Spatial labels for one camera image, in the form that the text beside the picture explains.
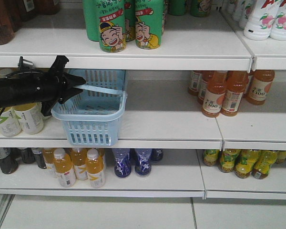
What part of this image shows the orange C100 drink bottle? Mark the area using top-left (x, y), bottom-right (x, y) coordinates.
top-left (221, 71), bottom-right (247, 116)
top-left (246, 70), bottom-right (275, 105)
top-left (202, 71), bottom-right (228, 117)

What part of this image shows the blue sports drink bottle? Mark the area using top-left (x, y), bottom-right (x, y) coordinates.
top-left (135, 148), bottom-right (152, 176)
top-left (112, 148), bottom-right (132, 178)
top-left (151, 148), bottom-right (163, 162)

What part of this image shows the white peach drink bottle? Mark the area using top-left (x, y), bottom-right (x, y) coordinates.
top-left (270, 0), bottom-right (286, 41)
top-left (244, 0), bottom-right (282, 41)

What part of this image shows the yellow lemon tea bottle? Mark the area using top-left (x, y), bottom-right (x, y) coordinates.
top-left (235, 149), bottom-right (262, 179)
top-left (203, 149), bottom-right (220, 167)
top-left (219, 149), bottom-right (241, 173)
top-left (252, 150), bottom-right (278, 179)
top-left (276, 150), bottom-right (286, 164)

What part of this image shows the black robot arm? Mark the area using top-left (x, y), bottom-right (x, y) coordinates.
top-left (0, 55), bottom-right (86, 116)

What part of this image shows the pale yellow juice bottle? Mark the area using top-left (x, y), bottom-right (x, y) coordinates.
top-left (13, 103), bottom-right (44, 135)
top-left (0, 107), bottom-right (22, 137)

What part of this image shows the orange juice bottle white label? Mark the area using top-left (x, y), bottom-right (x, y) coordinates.
top-left (71, 148), bottom-right (88, 180)
top-left (42, 147), bottom-right (57, 178)
top-left (85, 149), bottom-right (105, 188)
top-left (53, 148), bottom-right (76, 187)

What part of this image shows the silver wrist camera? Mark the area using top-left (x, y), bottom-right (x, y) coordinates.
top-left (18, 56), bottom-right (34, 70)

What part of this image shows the light blue plastic basket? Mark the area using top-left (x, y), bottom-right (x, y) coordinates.
top-left (51, 69), bottom-right (127, 146)

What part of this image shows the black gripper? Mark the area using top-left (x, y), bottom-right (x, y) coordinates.
top-left (0, 55), bottom-right (86, 116)

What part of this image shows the green cartoon tea bottle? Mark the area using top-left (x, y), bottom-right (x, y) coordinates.
top-left (135, 0), bottom-right (164, 50)
top-left (95, 0), bottom-right (126, 53)

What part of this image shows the dark brown tea bottle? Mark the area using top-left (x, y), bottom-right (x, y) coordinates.
top-left (0, 0), bottom-right (14, 45)

